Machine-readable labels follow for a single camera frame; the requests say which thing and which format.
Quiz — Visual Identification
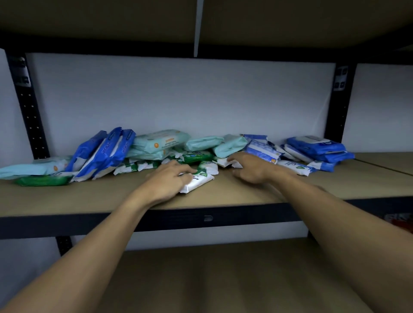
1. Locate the white blue-print wipes packet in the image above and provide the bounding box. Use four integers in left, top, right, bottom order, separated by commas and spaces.
281, 143, 312, 163
276, 160, 313, 177

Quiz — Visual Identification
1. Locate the person's right forearm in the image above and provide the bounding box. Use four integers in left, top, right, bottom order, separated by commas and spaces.
269, 172, 413, 313

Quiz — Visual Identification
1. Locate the white green-print wipes packet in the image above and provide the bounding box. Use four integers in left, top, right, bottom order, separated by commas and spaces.
178, 172, 215, 194
137, 160, 162, 172
198, 161, 220, 176
113, 161, 139, 176

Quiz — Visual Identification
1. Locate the red object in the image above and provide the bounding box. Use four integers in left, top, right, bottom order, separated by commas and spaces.
383, 212, 413, 234

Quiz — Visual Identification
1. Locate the large mint wipes packet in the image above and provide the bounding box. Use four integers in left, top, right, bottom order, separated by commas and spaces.
126, 129, 191, 161

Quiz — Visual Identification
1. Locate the black metal shelving rack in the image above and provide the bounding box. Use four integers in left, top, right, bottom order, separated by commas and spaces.
0, 0, 413, 313

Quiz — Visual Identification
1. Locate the long mint wipes packet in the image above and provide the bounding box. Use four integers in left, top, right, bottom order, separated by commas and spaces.
0, 156, 72, 180

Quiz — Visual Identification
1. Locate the person's right hand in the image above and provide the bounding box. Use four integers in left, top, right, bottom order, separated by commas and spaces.
227, 152, 280, 185

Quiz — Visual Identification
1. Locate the small mint wipes packet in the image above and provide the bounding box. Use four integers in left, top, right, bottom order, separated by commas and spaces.
184, 136, 224, 152
212, 134, 248, 159

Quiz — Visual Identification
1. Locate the flat green wipes packet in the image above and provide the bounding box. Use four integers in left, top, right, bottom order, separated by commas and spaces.
14, 174, 74, 187

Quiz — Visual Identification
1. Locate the blue white-lid wipes packet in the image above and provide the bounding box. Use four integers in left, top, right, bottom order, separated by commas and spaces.
287, 135, 347, 156
307, 152, 356, 172

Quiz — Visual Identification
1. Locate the dark blue wipes packet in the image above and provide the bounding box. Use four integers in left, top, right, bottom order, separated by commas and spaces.
74, 127, 123, 182
65, 130, 108, 173
92, 129, 137, 180

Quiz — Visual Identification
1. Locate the white hanging strip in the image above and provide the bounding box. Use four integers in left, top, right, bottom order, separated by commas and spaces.
193, 0, 206, 58

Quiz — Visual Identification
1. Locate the light blue patterned wipes packet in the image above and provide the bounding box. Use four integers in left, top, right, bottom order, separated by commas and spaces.
240, 133, 269, 144
243, 139, 284, 164

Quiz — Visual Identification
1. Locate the person's left hand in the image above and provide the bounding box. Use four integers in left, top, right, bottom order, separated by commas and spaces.
139, 160, 198, 207

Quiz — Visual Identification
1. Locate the small white wipes packet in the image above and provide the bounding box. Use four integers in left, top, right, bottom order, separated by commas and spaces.
216, 157, 243, 169

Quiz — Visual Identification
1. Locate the person's left forearm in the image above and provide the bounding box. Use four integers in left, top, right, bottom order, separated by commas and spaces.
0, 190, 162, 313

